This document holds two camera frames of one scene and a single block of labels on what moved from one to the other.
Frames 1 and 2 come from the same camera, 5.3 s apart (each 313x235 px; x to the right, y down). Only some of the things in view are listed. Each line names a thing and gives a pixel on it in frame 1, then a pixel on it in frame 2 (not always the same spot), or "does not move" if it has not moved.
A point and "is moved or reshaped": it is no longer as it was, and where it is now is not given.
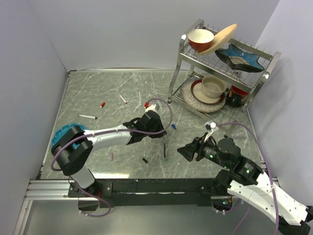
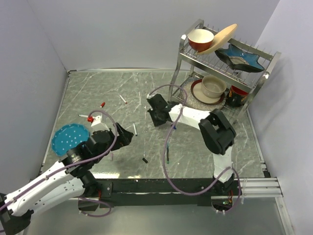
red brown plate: [196, 93] does not move
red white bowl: [200, 39] does not move
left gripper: [160, 126] → [124, 137]
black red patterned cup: [236, 97] does not move
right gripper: [187, 151] → [156, 122]
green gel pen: [164, 149] is moved or reshaped
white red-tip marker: [125, 102] does not move
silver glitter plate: [190, 103] does not move
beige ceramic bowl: [212, 86] does not move
